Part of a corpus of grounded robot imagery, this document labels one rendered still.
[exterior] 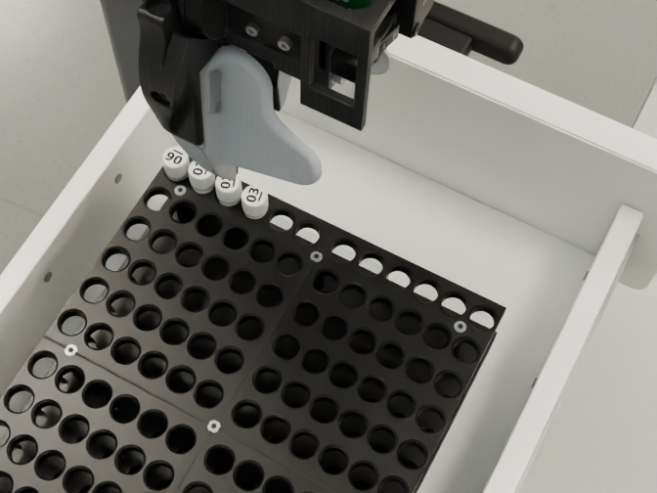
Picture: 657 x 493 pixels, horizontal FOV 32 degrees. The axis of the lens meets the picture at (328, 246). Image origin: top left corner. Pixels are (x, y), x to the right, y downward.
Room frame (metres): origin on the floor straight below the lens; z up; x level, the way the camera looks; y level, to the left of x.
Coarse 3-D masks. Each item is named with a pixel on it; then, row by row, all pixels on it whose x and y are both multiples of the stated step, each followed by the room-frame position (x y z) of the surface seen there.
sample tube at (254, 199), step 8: (248, 192) 0.26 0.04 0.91; (256, 192) 0.26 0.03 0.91; (264, 192) 0.26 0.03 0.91; (248, 200) 0.26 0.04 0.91; (256, 200) 0.26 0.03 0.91; (264, 200) 0.26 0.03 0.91; (248, 208) 0.26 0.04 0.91; (256, 208) 0.26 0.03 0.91; (264, 208) 0.26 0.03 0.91; (248, 216) 0.26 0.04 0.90; (256, 216) 0.27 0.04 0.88
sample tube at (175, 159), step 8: (168, 152) 0.28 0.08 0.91; (176, 152) 0.28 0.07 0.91; (184, 152) 0.28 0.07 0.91; (168, 160) 0.28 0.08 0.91; (176, 160) 0.28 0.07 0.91; (184, 160) 0.28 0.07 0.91; (168, 168) 0.28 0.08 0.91; (176, 168) 0.28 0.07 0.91; (184, 168) 0.28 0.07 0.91; (168, 176) 0.28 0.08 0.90; (176, 176) 0.27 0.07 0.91; (184, 176) 0.28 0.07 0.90
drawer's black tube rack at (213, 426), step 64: (128, 256) 0.24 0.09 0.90; (192, 256) 0.25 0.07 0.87; (256, 256) 0.25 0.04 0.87; (320, 256) 0.24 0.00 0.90; (64, 320) 0.20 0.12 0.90; (128, 320) 0.20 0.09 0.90; (192, 320) 0.20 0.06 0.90; (256, 320) 0.21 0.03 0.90; (320, 320) 0.20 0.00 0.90; (384, 320) 0.22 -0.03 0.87; (64, 384) 0.18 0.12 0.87; (128, 384) 0.17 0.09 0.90; (192, 384) 0.18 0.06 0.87; (256, 384) 0.18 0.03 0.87; (320, 384) 0.17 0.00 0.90; (384, 384) 0.18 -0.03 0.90; (448, 384) 0.19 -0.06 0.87; (0, 448) 0.14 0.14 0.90; (64, 448) 0.14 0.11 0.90; (128, 448) 0.14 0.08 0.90; (192, 448) 0.14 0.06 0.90; (256, 448) 0.14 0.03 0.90; (320, 448) 0.15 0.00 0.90; (384, 448) 0.16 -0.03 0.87
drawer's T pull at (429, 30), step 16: (432, 16) 0.37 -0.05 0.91; (448, 16) 0.37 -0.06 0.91; (464, 16) 0.37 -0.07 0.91; (432, 32) 0.36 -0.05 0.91; (448, 32) 0.36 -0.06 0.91; (464, 32) 0.36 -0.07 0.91; (480, 32) 0.36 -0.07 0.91; (496, 32) 0.36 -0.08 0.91; (448, 48) 0.35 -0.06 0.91; (464, 48) 0.35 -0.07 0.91; (480, 48) 0.35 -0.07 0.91; (496, 48) 0.35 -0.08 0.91; (512, 48) 0.35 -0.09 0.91; (512, 64) 0.35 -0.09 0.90
